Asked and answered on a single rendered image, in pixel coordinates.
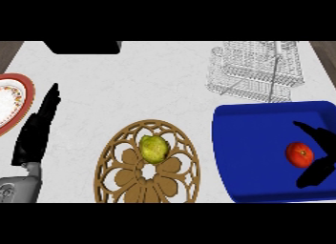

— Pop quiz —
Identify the yellow-green pear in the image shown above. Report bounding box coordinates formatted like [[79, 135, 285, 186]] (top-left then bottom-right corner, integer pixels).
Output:
[[138, 134, 171, 165]]

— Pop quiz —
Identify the white wire tiered basket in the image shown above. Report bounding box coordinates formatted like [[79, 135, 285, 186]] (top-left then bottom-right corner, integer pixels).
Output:
[[203, 41, 307, 103]]

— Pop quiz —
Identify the brown wooden openwork trivet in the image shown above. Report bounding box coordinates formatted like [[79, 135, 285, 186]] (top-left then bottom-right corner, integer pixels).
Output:
[[94, 119, 202, 204]]

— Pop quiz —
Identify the red-rimmed white plate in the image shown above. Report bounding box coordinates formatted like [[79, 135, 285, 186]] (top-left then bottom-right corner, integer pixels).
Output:
[[0, 72, 38, 143]]

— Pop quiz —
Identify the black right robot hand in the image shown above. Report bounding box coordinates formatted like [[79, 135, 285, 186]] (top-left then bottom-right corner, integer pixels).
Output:
[[292, 120, 336, 189]]

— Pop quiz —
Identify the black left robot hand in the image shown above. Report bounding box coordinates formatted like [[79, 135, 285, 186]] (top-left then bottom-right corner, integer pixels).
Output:
[[11, 82, 63, 167]]

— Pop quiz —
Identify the red tomato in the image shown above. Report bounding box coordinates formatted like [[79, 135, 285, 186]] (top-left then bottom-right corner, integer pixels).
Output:
[[285, 141, 317, 169]]

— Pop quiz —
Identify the blue tray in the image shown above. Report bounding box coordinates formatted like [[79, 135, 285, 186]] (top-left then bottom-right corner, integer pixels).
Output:
[[212, 100, 336, 204]]

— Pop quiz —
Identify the black appliance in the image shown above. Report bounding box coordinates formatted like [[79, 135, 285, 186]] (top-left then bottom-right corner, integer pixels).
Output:
[[44, 41, 124, 55]]

